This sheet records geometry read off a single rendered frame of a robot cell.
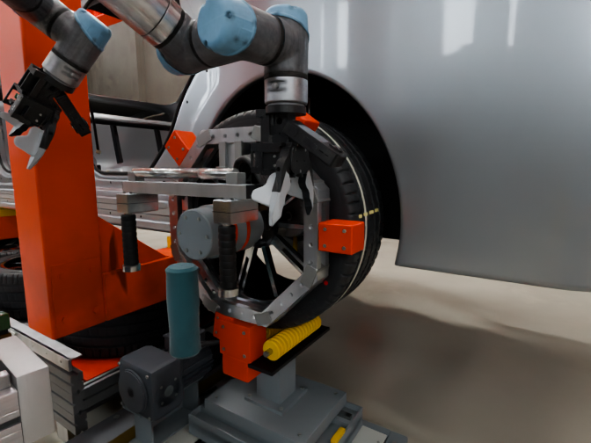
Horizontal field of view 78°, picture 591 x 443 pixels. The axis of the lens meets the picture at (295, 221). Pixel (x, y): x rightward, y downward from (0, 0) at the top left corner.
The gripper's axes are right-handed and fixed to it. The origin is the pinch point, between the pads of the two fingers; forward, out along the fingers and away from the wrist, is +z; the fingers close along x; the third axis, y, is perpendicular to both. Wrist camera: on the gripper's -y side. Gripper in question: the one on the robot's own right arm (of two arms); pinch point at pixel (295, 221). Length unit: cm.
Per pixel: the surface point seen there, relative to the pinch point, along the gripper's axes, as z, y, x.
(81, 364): 67, 101, -21
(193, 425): 80, 52, -28
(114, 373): 67, 84, -23
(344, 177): -6.9, 1.1, -30.0
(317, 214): 1.8, 4.4, -21.1
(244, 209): -0.7, 13.9, -4.2
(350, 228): 4.1, -4.1, -20.0
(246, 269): 23, 34, -35
